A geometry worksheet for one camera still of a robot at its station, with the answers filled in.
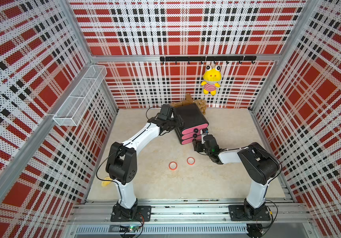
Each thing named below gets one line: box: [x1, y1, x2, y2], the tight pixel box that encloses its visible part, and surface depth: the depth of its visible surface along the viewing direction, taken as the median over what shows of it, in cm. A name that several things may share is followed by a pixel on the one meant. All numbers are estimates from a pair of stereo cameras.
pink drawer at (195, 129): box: [181, 123, 209, 135], surface depth 91 cm
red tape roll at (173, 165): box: [168, 161, 178, 171], surface depth 92 cm
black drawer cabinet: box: [172, 103, 210, 145], surface depth 92 cm
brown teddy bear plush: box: [170, 93, 207, 116], surface depth 116 cm
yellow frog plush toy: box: [201, 64, 222, 96], surface depth 95 cm
